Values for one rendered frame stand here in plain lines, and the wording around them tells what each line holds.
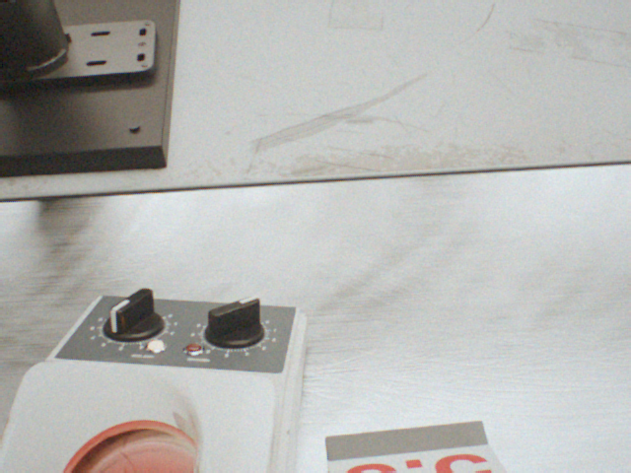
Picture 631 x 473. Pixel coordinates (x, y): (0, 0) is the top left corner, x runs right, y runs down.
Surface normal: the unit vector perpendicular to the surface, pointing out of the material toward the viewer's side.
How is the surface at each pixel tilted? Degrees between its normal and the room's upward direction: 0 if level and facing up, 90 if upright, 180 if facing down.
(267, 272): 0
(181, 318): 30
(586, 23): 0
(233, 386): 0
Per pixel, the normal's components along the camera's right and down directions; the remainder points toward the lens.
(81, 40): -0.02, -0.64
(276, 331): 0.03, -0.93
